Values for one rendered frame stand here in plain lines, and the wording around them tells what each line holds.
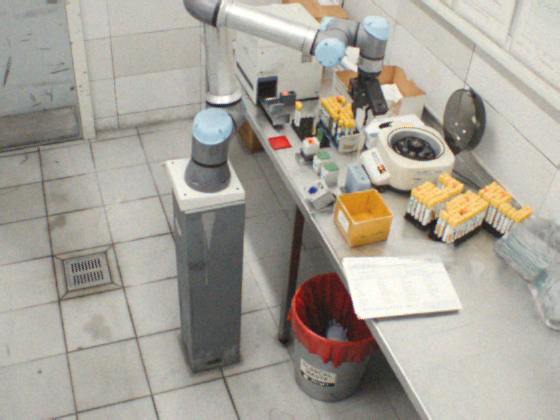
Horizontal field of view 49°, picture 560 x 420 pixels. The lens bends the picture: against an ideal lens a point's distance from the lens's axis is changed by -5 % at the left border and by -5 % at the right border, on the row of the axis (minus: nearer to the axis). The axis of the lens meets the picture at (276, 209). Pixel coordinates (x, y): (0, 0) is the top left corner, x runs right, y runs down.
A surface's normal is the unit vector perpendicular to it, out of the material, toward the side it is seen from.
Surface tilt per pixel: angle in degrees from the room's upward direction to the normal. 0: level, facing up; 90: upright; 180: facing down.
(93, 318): 0
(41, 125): 90
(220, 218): 90
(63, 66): 90
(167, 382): 0
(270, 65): 90
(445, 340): 0
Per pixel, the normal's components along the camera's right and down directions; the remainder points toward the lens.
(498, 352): 0.06, -0.75
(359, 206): 0.33, 0.63
